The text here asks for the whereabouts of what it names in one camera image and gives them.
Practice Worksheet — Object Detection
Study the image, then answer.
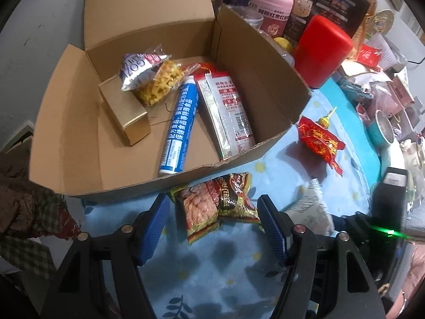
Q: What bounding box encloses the red white packet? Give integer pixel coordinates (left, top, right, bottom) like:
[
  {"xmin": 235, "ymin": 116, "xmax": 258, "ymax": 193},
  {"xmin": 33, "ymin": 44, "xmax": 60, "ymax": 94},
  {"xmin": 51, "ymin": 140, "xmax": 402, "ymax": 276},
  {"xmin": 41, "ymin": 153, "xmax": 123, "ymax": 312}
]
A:
[
  {"xmin": 206, "ymin": 71, "xmax": 257, "ymax": 160},
  {"xmin": 194, "ymin": 73, "xmax": 233, "ymax": 161}
]

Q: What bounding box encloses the red canister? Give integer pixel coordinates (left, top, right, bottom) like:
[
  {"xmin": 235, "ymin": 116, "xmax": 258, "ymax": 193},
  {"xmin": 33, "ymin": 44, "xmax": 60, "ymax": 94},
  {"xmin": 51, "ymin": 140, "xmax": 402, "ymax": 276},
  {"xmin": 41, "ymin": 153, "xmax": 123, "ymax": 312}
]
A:
[{"xmin": 294, "ymin": 15, "xmax": 353, "ymax": 90}]

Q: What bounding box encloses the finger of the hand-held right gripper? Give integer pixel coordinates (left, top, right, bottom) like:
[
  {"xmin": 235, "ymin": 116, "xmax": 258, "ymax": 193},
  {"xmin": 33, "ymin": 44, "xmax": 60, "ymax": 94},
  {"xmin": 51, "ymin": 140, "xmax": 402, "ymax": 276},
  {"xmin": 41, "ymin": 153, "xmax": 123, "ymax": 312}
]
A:
[{"xmin": 333, "ymin": 211, "xmax": 372, "ymax": 240}]

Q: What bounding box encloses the cardboard box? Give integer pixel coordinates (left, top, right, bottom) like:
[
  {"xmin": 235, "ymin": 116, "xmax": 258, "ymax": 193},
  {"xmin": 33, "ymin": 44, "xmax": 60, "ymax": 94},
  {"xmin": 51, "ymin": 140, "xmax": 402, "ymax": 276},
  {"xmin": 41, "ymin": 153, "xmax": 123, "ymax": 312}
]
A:
[{"xmin": 29, "ymin": 0, "xmax": 312, "ymax": 203}]

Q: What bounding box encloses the clear glass jar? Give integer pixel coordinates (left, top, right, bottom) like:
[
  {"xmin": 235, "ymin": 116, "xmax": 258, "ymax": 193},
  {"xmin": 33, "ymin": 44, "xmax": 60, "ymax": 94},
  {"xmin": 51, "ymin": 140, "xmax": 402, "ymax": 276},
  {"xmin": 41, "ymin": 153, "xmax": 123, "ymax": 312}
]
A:
[{"xmin": 244, "ymin": 5, "xmax": 266, "ymax": 32}]

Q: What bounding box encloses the person's right forearm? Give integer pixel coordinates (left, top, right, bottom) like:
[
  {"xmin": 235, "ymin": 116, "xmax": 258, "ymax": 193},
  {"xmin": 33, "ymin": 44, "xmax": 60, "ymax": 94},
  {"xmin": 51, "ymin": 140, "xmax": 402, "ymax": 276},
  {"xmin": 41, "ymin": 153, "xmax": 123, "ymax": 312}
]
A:
[{"xmin": 380, "ymin": 242, "xmax": 422, "ymax": 319}]

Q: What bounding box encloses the yellow ring snack packet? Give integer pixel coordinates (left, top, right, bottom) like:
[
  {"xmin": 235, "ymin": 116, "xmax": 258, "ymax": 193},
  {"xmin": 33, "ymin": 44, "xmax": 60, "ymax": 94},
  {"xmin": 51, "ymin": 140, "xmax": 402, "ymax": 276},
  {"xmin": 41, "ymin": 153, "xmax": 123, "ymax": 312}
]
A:
[{"xmin": 134, "ymin": 58, "xmax": 190, "ymax": 108}]

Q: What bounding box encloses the pink canister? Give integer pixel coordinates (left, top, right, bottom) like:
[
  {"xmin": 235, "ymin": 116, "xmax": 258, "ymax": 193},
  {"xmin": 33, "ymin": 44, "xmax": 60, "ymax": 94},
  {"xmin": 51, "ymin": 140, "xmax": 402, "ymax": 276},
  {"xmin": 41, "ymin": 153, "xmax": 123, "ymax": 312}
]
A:
[{"xmin": 250, "ymin": 0, "xmax": 295, "ymax": 39}]

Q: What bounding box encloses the red gold candy packet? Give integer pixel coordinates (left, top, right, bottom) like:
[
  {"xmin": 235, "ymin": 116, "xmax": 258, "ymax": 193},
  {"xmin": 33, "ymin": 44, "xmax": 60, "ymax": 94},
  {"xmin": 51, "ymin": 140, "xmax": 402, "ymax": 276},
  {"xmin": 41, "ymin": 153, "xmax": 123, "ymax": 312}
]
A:
[{"xmin": 296, "ymin": 108, "xmax": 346, "ymax": 177}]

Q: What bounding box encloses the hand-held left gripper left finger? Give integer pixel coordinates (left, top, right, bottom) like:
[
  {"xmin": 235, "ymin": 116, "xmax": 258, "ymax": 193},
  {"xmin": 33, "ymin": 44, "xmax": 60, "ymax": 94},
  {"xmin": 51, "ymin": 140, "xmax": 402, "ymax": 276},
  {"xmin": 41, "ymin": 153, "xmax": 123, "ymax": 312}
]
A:
[{"xmin": 41, "ymin": 193, "xmax": 171, "ymax": 319}]

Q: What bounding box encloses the white snack packet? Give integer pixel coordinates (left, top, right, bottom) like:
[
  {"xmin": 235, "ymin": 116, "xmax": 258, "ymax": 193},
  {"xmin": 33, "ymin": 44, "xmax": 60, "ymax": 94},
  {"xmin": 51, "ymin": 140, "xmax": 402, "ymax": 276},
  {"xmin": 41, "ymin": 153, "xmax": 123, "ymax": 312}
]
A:
[{"xmin": 286, "ymin": 178, "xmax": 335, "ymax": 236}]

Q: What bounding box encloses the brown checked cloth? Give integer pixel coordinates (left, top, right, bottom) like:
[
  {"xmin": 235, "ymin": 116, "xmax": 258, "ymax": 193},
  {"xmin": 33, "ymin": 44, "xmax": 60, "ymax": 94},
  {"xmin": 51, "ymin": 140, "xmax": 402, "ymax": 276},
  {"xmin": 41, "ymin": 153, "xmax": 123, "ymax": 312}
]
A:
[{"xmin": 0, "ymin": 153, "xmax": 82, "ymax": 276}]

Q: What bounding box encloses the blue floral tablecloth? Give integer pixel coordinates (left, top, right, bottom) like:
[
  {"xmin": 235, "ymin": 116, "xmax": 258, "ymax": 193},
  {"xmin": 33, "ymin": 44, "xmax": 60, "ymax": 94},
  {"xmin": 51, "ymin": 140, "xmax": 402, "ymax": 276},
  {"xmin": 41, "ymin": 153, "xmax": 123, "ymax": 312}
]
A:
[{"xmin": 63, "ymin": 83, "xmax": 382, "ymax": 319}]

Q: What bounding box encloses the yellow ball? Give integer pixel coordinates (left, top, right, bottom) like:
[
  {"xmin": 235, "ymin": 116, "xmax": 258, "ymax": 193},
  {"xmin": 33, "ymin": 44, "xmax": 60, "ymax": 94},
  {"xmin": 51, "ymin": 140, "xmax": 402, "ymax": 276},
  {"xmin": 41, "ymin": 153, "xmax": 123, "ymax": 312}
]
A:
[{"xmin": 274, "ymin": 36, "xmax": 294, "ymax": 54}]

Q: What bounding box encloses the small red paper packet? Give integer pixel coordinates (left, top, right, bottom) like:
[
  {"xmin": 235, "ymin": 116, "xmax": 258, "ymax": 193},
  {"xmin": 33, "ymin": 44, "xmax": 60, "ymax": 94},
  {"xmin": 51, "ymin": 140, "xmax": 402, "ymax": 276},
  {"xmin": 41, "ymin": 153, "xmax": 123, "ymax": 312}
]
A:
[{"xmin": 359, "ymin": 44, "xmax": 382, "ymax": 67}]

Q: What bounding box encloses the blue white tube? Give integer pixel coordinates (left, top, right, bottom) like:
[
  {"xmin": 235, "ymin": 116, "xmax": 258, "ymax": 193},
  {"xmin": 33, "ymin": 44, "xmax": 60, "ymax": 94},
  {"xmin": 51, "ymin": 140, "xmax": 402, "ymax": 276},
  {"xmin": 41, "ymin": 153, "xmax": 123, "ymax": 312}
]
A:
[{"xmin": 159, "ymin": 75, "xmax": 200, "ymax": 177}]

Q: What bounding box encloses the round woven fan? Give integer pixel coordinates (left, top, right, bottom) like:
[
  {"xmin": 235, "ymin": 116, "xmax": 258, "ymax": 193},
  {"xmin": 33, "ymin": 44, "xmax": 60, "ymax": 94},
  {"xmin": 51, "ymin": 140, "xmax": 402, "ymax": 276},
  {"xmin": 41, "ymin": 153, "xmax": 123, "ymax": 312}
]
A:
[{"xmin": 372, "ymin": 9, "xmax": 396, "ymax": 34}]

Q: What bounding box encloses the teal snack packet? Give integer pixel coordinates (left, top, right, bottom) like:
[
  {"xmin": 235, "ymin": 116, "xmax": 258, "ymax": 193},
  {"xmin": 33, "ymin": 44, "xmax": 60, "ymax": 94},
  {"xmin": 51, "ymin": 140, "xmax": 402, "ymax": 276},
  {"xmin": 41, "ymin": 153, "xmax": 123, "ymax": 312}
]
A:
[{"xmin": 335, "ymin": 76, "xmax": 374, "ymax": 102}]

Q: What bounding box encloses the teal cup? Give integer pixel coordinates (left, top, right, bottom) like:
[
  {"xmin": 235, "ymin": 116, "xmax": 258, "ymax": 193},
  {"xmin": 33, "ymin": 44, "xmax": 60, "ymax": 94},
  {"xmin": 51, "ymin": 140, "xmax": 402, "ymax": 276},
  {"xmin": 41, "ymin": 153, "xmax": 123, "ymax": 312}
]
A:
[{"xmin": 368, "ymin": 110, "xmax": 396, "ymax": 147}]

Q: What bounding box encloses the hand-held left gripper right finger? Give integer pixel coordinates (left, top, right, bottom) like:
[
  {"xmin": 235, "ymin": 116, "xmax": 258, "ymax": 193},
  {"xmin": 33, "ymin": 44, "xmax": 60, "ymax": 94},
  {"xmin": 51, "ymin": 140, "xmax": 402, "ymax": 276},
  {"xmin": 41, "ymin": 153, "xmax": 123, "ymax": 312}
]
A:
[{"xmin": 257, "ymin": 194, "xmax": 387, "ymax": 319}]

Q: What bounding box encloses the brown red snack packet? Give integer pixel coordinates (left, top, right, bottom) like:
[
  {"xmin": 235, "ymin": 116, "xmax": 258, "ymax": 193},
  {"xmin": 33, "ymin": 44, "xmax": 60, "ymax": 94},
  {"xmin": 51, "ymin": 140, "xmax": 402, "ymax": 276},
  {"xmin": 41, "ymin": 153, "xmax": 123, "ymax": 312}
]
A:
[{"xmin": 168, "ymin": 172, "xmax": 263, "ymax": 246}]

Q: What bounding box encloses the small red candy packet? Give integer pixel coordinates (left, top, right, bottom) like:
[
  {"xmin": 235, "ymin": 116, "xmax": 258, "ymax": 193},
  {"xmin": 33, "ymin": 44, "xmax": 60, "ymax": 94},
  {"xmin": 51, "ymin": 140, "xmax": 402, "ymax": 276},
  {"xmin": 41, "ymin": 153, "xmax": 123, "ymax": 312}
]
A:
[{"xmin": 186, "ymin": 61, "xmax": 220, "ymax": 77}]

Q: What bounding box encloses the small gold box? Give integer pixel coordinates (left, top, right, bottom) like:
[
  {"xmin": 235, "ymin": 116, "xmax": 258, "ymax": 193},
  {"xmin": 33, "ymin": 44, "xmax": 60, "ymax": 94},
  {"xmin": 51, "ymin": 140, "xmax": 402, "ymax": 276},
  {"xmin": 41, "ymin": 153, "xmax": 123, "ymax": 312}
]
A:
[{"xmin": 99, "ymin": 75, "xmax": 152, "ymax": 147}]

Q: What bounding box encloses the silver purple snack packet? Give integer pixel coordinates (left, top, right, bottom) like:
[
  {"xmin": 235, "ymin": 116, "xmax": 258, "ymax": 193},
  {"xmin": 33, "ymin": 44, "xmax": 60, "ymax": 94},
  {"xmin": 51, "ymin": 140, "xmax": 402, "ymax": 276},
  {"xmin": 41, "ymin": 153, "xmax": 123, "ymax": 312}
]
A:
[{"xmin": 120, "ymin": 44, "xmax": 171, "ymax": 92}]

